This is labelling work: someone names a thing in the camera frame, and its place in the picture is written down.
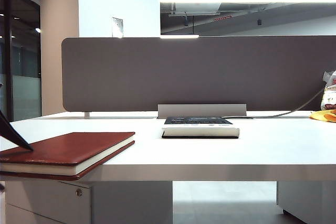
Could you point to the short linear ceiling light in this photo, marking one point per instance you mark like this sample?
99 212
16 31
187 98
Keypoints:
179 36

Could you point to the clear plastic snack bag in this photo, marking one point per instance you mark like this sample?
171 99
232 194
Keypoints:
330 95

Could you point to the grey fabric desk divider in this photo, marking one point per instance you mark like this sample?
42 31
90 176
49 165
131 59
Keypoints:
183 74

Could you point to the white cabinet on casters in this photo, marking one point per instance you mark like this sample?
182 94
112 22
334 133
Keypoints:
309 200

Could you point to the silver wall plate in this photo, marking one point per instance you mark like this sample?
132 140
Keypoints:
117 27

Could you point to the red ceiling sign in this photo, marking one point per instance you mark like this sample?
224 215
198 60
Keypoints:
222 19

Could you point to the white desk leg panel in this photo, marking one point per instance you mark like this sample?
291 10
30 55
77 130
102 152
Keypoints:
131 203

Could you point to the white drawer cabinet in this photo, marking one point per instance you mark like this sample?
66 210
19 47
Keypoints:
39 203

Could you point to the black hardcover book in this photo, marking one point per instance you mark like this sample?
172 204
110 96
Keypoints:
199 132

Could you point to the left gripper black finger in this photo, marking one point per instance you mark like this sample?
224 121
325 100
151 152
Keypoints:
13 136

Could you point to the round drawer lock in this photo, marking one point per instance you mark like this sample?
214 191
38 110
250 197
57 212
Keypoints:
79 192

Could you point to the metal divider support bracket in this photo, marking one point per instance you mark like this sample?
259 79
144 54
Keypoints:
87 115

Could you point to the black-framed glass partition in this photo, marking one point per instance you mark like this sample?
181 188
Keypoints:
26 64

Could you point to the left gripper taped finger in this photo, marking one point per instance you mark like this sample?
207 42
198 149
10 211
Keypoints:
2 187

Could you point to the yellow cloth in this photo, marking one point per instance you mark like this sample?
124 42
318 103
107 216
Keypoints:
324 116

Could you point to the red leather-cover book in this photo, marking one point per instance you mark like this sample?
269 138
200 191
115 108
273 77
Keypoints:
78 146

